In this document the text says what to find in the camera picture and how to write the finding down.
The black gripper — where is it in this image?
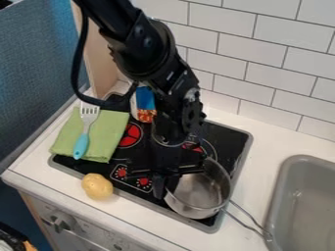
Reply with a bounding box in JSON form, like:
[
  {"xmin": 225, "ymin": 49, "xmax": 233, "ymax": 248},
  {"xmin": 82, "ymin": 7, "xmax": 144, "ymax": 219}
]
[{"xmin": 129, "ymin": 85, "xmax": 210, "ymax": 201}]

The silver pan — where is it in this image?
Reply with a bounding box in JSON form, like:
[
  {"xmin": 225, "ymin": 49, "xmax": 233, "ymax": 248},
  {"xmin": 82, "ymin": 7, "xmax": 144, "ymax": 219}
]
[{"xmin": 162, "ymin": 156, "xmax": 272, "ymax": 240}]

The toy stove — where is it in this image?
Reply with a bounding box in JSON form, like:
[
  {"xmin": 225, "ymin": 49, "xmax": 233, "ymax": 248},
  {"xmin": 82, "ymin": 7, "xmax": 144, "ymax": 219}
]
[{"xmin": 47, "ymin": 92, "xmax": 256, "ymax": 235}]

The yellow toy potato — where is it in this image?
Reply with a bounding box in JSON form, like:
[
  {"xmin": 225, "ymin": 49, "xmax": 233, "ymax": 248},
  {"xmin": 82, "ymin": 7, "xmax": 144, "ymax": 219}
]
[{"xmin": 79, "ymin": 173, "xmax": 116, "ymax": 201}]

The green cloth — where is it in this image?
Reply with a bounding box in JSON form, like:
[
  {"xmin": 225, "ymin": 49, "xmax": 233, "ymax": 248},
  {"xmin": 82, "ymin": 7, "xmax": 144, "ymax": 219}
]
[{"xmin": 48, "ymin": 107, "xmax": 131, "ymax": 165}]

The blue can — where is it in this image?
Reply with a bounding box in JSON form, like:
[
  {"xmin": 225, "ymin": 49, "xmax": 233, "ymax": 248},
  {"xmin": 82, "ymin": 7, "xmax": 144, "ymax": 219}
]
[{"xmin": 133, "ymin": 85, "xmax": 159, "ymax": 124}]

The toy sink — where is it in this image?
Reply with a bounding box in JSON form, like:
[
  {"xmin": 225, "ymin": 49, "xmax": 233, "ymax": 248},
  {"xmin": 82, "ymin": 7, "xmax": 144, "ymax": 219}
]
[{"xmin": 263, "ymin": 154, "xmax": 335, "ymax": 251}]

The blue handled spatula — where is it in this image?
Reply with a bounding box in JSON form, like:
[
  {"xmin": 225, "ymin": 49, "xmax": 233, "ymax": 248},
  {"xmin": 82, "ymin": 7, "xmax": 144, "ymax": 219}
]
[{"xmin": 71, "ymin": 101, "xmax": 103, "ymax": 161}]

